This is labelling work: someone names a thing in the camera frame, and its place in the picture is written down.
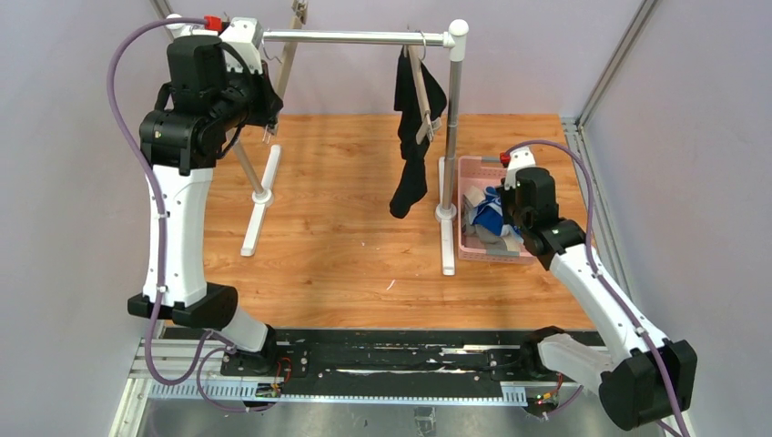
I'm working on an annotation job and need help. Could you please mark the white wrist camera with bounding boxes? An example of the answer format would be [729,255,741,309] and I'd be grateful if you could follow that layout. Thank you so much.
[499,146,536,189]
[204,15,264,75]

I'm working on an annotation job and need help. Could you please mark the white silver clothes rack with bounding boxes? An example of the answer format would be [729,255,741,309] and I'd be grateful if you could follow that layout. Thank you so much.
[166,14,471,278]

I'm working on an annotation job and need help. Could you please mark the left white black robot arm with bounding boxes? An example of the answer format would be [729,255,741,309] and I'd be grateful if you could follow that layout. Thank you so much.
[127,35,282,371]

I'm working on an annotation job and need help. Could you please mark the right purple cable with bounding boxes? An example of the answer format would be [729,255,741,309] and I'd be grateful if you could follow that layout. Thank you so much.
[503,139,691,437]

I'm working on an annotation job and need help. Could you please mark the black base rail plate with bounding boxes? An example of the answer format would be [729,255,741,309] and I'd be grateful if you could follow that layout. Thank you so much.
[220,329,576,402]

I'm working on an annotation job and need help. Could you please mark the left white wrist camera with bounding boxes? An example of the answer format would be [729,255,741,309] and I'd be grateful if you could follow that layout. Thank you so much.
[204,15,264,75]

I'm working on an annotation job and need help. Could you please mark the blue underwear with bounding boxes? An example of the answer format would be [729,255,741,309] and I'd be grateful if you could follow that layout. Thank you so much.
[472,187,522,238]

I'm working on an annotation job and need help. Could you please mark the black underwear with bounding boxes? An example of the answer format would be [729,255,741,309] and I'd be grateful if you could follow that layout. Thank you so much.
[390,53,430,219]

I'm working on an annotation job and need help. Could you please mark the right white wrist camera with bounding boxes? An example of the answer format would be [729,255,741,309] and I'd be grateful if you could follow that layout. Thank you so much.
[499,146,536,189]

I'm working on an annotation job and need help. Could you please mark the beige hanger with blue underwear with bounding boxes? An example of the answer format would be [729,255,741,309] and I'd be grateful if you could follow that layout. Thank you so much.
[262,0,308,145]

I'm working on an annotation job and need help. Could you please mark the purple cable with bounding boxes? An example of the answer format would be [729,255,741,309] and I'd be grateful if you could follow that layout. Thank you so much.
[107,16,279,415]
[503,139,691,437]

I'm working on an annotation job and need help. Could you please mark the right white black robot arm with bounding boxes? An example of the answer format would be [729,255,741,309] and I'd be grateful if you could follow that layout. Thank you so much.
[500,167,697,431]

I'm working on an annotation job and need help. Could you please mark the pink plastic basket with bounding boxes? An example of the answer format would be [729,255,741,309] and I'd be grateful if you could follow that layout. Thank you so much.
[453,156,535,264]

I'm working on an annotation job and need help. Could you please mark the beige hanger with black underwear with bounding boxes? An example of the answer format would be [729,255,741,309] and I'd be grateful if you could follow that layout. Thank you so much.
[402,45,442,144]

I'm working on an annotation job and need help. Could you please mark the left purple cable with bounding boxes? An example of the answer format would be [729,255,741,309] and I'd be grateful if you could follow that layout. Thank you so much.
[107,16,279,415]

